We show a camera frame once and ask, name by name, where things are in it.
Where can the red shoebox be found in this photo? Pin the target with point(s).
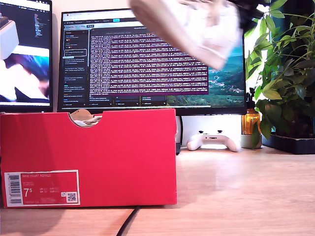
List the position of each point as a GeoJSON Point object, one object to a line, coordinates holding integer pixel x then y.
{"type": "Point", "coordinates": [110, 159]}

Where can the white lace-up shoe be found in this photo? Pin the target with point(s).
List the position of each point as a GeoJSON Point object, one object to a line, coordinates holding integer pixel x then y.
{"type": "Point", "coordinates": [85, 121]}
{"type": "Point", "coordinates": [192, 29]}

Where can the wide black Huawei monitor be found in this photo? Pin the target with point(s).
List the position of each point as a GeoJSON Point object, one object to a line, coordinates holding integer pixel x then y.
{"type": "Point", "coordinates": [135, 73]}

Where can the white game controller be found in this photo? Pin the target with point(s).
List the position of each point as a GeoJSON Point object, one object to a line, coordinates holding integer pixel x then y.
{"type": "Point", "coordinates": [211, 140]}

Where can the amber pump bottle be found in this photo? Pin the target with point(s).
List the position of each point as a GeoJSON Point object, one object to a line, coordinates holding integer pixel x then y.
{"type": "Point", "coordinates": [249, 120]}

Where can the pale green pot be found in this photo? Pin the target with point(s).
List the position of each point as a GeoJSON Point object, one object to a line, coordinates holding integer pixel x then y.
{"type": "Point", "coordinates": [247, 142]}

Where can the green leafy houseplant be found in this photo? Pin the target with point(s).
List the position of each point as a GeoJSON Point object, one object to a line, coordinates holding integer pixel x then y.
{"type": "Point", "coordinates": [288, 86]}

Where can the black planter tray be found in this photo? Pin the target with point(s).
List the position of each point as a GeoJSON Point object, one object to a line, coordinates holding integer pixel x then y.
{"type": "Point", "coordinates": [292, 145]}

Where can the black computer monitor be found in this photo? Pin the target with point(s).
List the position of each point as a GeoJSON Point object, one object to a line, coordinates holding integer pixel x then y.
{"type": "Point", "coordinates": [24, 37]}

